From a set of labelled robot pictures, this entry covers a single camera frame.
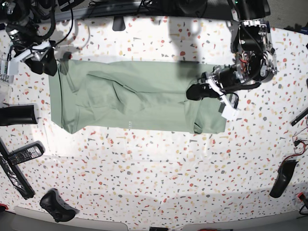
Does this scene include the black game controller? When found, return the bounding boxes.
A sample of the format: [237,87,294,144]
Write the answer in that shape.
[39,190,76,223]

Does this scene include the clear plastic parts bag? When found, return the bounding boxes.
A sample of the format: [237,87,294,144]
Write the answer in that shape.
[0,74,13,107]

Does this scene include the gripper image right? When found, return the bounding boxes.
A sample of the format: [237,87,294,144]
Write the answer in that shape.
[186,64,241,108]

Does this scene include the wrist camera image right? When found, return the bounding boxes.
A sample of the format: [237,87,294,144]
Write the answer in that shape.
[219,104,240,121]

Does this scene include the green T-shirt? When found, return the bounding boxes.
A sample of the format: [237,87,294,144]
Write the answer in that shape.
[49,60,226,134]

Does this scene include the black curved handle right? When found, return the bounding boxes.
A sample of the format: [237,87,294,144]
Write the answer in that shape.
[269,160,298,198]

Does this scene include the black TV remote control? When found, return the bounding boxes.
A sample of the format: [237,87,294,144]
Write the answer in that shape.
[8,141,45,166]

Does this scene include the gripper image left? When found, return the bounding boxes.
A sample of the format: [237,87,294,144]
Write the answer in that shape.
[9,41,57,76]

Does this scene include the long black bar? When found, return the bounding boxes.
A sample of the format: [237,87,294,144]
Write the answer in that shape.
[0,140,35,200]

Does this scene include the red and black wires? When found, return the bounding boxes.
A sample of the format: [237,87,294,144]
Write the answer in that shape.
[280,115,308,169]

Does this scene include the grey monitor stand base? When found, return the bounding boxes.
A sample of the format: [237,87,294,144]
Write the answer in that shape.
[112,16,126,31]

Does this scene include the small black stick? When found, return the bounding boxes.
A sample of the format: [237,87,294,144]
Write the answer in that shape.
[290,113,307,127]

